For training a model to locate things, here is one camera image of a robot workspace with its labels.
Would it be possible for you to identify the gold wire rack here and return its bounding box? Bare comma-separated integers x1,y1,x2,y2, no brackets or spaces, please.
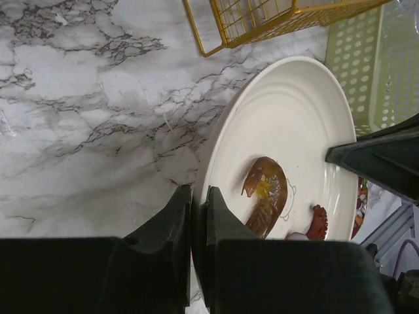
183,0,387,58

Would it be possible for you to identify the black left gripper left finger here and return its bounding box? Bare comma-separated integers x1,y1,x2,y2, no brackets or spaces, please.
1,185,191,313

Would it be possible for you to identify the cream round plate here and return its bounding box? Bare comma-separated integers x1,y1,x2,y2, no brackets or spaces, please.
192,56,358,241

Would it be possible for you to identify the red floral small plate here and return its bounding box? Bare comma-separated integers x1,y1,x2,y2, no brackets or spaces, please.
351,177,369,238

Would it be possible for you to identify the clear drinking glass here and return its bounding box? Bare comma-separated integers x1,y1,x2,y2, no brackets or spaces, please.
397,0,418,33

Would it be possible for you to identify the brown shrimp piece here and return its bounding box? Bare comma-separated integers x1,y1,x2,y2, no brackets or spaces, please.
242,156,288,239

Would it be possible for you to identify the pale green perforated basket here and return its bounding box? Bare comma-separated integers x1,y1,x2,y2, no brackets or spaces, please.
325,1,418,137

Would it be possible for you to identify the dark red sausage piece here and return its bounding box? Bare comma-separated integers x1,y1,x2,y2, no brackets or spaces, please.
286,205,328,241

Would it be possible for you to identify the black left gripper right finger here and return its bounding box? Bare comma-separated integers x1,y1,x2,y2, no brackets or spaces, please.
198,187,393,313

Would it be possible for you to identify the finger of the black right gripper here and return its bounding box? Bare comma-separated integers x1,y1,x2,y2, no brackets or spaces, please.
325,114,419,205

